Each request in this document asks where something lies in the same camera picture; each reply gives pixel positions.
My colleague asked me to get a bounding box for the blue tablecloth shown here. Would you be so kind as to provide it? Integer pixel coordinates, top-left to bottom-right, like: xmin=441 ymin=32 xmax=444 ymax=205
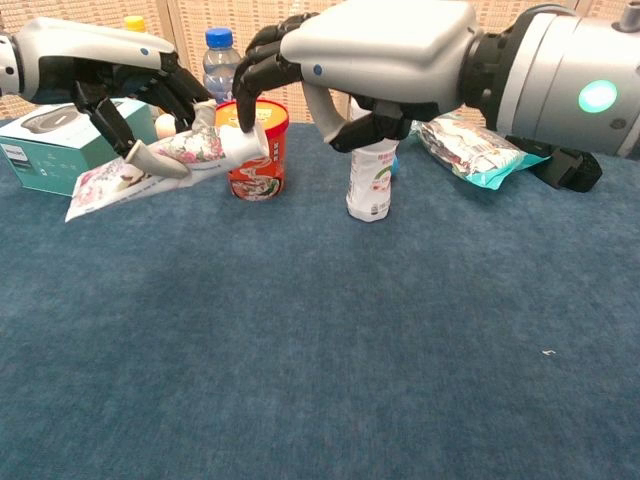
xmin=0 ymin=116 xmax=640 ymax=480

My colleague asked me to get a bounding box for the bamboo folding screen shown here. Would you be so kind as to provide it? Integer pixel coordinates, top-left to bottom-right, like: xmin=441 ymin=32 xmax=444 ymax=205
xmin=0 ymin=0 xmax=640 ymax=126

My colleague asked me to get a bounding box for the teal plastic snack package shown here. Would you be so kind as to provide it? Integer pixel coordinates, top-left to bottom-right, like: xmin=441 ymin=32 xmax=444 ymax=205
xmin=409 ymin=111 xmax=551 ymax=192

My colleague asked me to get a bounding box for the red instant noodle cup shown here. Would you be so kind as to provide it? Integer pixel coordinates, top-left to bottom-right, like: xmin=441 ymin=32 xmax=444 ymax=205
xmin=214 ymin=98 xmax=291 ymax=202

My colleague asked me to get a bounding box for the black fabric strap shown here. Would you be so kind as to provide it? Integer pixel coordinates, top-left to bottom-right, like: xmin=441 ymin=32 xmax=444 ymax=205
xmin=504 ymin=133 xmax=604 ymax=194

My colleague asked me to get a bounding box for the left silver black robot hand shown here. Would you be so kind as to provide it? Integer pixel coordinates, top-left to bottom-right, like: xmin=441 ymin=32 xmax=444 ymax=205
xmin=17 ymin=16 xmax=219 ymax=178

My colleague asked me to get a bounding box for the blue-capped water bottle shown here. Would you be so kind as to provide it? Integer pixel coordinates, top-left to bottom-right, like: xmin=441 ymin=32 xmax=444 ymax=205
xmin=202 ymin=27 xmax=246 ymax=105

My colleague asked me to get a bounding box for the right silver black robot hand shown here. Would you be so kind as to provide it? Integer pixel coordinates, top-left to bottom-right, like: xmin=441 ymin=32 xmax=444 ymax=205
xmin=231 ymin=0 xmax=477 ymax=154

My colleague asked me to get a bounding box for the floral white tube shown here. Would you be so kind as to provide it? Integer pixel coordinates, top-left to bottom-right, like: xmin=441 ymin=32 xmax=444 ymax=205
xmin=64 ymin=124 xmax=272 ymax=224

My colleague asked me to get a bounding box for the white yellow-capped drink bottle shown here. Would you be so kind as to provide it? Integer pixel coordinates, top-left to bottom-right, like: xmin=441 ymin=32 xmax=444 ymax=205
xmin=345 ymin=97 xmax=402 ymax=223

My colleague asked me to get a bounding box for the teal cardboard box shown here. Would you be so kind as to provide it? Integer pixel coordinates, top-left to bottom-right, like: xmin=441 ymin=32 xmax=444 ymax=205
xmin=0 ymin=97 xmax=162 ymax=197

